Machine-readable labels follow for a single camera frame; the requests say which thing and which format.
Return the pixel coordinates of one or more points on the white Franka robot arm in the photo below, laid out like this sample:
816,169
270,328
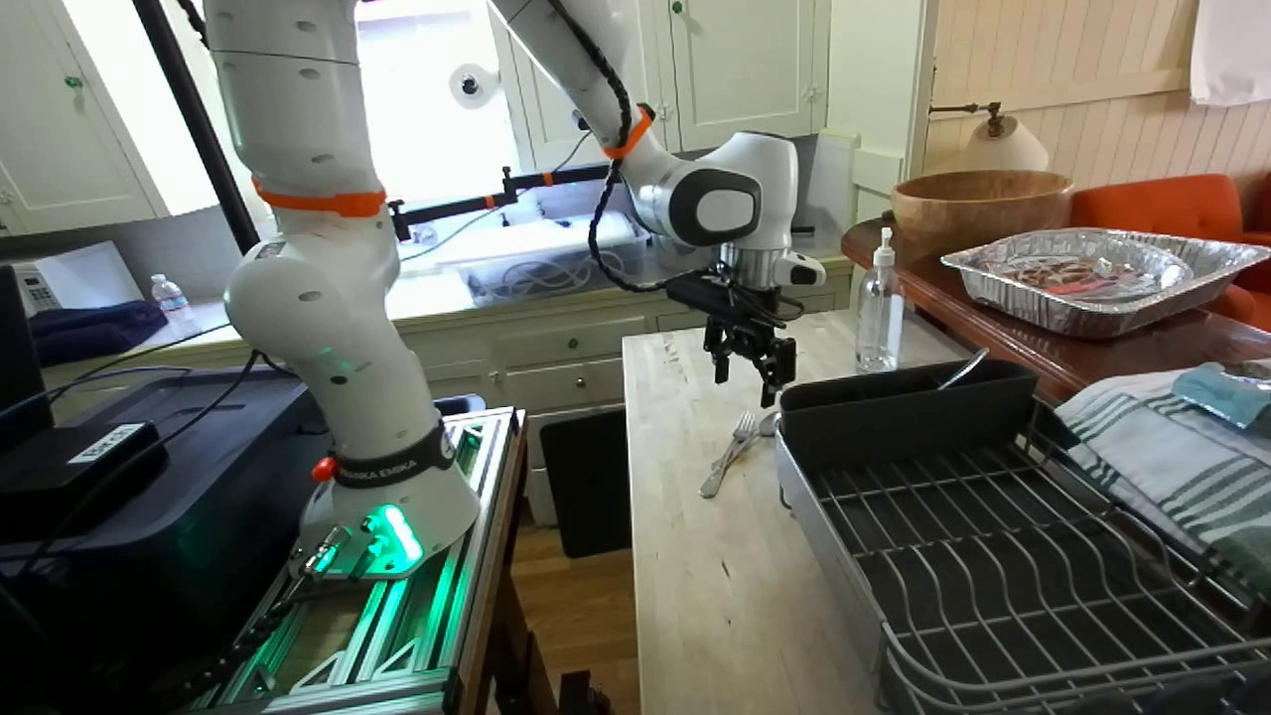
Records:
318,303

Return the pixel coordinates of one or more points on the small clear water bottle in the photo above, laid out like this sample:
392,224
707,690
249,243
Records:
167,303

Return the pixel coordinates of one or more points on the black screen edge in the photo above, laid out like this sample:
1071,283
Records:
21,360

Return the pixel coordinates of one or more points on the dark brown wooden table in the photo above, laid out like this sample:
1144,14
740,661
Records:
1058,353

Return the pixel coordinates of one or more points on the aluminium foil tray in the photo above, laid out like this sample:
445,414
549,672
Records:
1096,298

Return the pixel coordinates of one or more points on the black diagonal pole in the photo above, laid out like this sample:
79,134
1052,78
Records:
201,134

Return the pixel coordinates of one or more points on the orange sofa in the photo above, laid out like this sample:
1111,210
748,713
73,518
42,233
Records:
1154,202

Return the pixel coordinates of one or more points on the black labelled device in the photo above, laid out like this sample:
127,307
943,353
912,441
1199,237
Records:
79,478

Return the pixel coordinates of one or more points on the white panelled cabinet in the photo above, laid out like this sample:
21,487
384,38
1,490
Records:
757,66
79,119

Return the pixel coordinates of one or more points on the white paper towel roll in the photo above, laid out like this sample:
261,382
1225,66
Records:
474,86

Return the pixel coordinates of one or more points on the silver spoon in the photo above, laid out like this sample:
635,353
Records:
757,425

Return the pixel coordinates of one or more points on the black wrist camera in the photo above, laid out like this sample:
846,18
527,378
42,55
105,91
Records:
692,292

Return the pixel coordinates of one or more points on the aluminium robot mount stand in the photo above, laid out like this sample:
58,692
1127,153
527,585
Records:
400,619

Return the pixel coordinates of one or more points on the navy blue cloth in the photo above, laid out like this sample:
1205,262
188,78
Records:
91,332

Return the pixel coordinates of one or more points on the teal cloth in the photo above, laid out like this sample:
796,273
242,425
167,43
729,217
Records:
1225,396

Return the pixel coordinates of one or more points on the large wooden bowl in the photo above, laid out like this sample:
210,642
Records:
978,210

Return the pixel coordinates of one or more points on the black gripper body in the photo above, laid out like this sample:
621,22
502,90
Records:
748,316

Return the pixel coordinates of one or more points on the white dome lamp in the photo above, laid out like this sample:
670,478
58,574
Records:
998,145

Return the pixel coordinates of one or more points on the white green striped towel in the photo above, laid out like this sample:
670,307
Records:
1164,462

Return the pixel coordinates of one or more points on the silver fork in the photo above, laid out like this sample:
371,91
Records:
722,467

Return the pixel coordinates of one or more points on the black boom with orange clamps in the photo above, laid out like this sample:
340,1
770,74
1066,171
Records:
463,202

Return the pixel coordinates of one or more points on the cream counter with drawers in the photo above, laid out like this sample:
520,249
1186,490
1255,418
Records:
568,345

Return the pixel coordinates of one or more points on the black cutlery holder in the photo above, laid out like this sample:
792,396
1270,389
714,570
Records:
898,410

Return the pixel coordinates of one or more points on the clear hand sanitizer bottle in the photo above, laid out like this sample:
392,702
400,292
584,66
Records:
879,318

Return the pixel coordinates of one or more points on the white hanging cloth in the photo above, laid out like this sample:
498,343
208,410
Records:
1234,51

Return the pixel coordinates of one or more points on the black control box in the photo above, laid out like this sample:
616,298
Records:
161,580

